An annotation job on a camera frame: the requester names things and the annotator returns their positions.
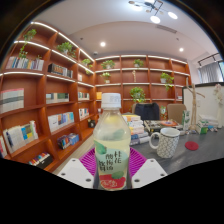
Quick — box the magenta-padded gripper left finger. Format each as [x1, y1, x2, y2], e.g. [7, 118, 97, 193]
[56, 147, 100, 190]

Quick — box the white mug with triangle pattern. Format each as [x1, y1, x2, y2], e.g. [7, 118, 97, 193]
[148, 127, 181, 159]

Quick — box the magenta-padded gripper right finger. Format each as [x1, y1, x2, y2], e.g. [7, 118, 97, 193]
[127, 146, 169, 190]

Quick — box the stack of colourful books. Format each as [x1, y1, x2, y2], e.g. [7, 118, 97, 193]
[121, 113, 151, 147]

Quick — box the window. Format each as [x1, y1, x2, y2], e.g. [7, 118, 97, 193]
[218, 59, 224, 83]

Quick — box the ceiling lamp with round lights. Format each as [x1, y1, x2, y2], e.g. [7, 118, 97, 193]
[128, 0, 179, 25]

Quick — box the dark office chair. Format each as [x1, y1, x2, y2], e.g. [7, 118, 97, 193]
[133, 102, 161, 122]

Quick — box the flat round red coaster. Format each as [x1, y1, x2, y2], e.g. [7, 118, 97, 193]
[184, 140, 200, 152]

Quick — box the wooden shelf unit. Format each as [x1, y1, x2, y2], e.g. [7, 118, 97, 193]
[0, 21, 193, 173]

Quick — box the brown chair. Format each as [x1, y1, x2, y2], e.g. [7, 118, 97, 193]
[166, 103, 188, 125]

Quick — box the stack of white papers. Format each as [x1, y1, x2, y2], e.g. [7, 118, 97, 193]
[198, 113, 219, 129]

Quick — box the white vase with flowers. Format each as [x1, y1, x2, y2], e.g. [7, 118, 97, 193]
[213, 83, 224, 129]

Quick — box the grey curtain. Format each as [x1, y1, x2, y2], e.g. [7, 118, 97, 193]
[198, 61, 223, 84]

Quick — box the tall green and white carton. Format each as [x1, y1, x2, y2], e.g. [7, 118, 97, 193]
[181, 109, 192, 132]

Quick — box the clear bottle with yellow drink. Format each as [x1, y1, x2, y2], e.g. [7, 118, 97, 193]
[92, 92, 132, 191]

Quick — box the small green box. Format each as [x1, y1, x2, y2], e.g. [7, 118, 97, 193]
[195, 121, 209, 135]

